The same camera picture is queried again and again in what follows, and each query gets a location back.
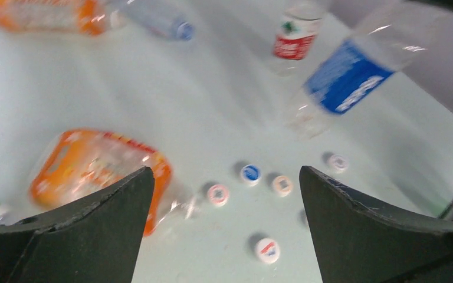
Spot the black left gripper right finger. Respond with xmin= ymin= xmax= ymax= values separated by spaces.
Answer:
xmin=299 ymin=166 xmax=453 ymax=282

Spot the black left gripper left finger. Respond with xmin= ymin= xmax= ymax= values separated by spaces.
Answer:
xmin=0 ymin=167 xmax=155 ymax=282

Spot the Pepsi bottle blue label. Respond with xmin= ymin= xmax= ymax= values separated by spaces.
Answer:
xmin=283 ymin=1 xmax=446 ymax=138

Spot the Nongfu Spring red label bottle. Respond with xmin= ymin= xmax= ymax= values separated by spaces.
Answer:
xmin=269 ymin=0 xmax=332 ymax=76

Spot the large orange label bottle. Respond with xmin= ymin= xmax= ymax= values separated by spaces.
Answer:
xmin=29 ymin=128 xmax=201 ymax=236

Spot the slim orange label bottle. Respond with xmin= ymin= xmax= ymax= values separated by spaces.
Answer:
xmin=0 ymin=1 xmax=125 ymax=36

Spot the clear bluish water bottle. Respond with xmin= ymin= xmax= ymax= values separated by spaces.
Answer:
xmin=110 ymin=0 xmax=195 ymax=41

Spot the white cap blue logo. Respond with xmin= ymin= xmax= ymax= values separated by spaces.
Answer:
xmin=239 ymin=164 xmax=262 ymax=186

